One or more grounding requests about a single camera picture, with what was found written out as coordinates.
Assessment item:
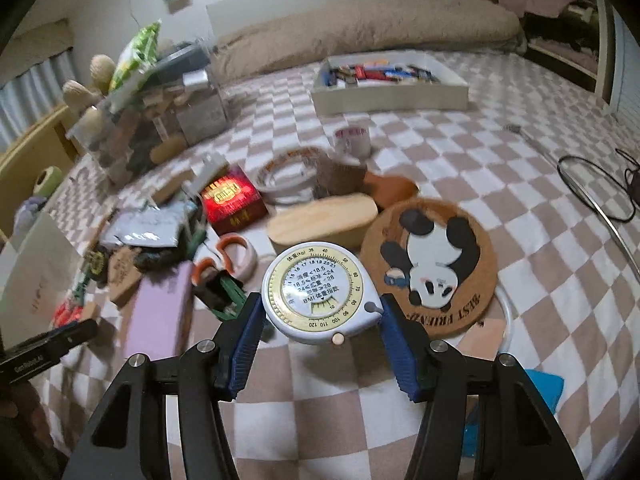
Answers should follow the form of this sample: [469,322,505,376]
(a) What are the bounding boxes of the clear tape ring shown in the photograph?
[254,146,327,205]

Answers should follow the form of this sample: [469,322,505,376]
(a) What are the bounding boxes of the person's left hand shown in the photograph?
[0,382,53,461]

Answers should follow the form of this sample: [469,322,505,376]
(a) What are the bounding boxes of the white storage box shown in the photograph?
[0,209,87,357]

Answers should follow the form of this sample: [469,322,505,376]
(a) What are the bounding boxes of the white shallow tray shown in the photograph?
[310,48,471,114]

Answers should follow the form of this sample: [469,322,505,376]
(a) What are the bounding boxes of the black cable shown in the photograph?
[556,146,640,224]

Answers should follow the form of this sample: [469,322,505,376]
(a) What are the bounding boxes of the beige printed valance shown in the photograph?
[7,19,76,63]

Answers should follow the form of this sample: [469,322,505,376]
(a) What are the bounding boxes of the purple notepad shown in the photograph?
[121,261,195,362]

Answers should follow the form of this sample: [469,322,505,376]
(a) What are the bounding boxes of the telescopic metal rod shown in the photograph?
[504,123,640,278]

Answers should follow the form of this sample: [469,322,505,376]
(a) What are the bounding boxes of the carved wooden block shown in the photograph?
[106,246,147,307]

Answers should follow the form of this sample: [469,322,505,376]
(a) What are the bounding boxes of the oval wooden box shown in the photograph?
[266,194,379,257]

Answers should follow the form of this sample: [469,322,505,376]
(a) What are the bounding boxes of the wooden bedside shelf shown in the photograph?
[0,104,81,201]

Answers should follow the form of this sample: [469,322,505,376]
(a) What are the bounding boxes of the green snack packet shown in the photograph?
[108,19,164,95]

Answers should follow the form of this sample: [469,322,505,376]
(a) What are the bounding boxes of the red box gold print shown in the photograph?
[200,169,267,237]

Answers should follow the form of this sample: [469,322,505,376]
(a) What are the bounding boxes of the panda cork coaster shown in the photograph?
[359,198,501,337]

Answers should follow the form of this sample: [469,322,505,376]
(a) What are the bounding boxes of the green plastic clip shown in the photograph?
[200,270,249,322]
[74,274,97,307]

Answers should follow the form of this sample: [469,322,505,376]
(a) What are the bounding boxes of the black box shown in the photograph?
[155,42,211,83]

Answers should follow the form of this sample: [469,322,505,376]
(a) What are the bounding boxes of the orange handled scissors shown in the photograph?
[191,233,259,287]

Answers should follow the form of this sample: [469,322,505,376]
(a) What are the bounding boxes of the round white measuring tape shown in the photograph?
[260,241,388,347]

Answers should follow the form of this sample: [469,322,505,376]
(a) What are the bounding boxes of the grey curtain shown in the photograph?
[0,49,75,153]

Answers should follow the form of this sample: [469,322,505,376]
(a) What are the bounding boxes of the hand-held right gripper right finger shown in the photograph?
[379,293,584,480]

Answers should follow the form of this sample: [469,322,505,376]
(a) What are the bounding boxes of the closet shelf unit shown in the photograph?
[475,0,618,103]

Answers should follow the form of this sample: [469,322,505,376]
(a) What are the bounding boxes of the small red item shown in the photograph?
[51,299,84,324]

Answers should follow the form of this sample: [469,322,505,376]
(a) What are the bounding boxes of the beige duvet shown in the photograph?
[212,0,525,83]

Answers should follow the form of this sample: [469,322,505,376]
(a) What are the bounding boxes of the avocado plush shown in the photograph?
[31,166,64,197]

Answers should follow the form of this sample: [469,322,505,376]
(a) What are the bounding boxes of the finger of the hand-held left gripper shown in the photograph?
[0,318,99,362]

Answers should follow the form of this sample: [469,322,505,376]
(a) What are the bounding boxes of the pile of colourful lighters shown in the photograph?
[322,61,442,86]

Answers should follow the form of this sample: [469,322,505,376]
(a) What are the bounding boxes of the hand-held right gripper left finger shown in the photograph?
[61,291,267,480]

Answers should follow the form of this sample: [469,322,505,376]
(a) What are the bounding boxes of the brown lace tape roll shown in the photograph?
[314,156,369,197]

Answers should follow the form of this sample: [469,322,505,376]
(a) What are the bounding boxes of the brown leather pouch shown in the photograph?
[362,171,421,210]

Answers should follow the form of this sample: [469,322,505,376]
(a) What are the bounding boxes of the white plug adapter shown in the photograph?
[191,154,229,187]

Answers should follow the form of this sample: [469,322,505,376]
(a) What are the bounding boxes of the beige teddy plush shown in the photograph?
[61,54,117,133]

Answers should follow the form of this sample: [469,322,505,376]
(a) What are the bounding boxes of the purple plush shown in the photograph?
[11,195,47,237]

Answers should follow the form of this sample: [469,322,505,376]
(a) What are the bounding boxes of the small wooden box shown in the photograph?
[151,179,195,207]

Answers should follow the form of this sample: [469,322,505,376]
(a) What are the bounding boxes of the silver sachet packet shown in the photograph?
[99,206,187,249]

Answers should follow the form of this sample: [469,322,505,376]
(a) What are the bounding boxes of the clear plastic storage bin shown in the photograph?
[66,41,232,187]

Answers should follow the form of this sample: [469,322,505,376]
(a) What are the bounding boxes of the yellow black round badge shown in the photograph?
[81,249,109,282]

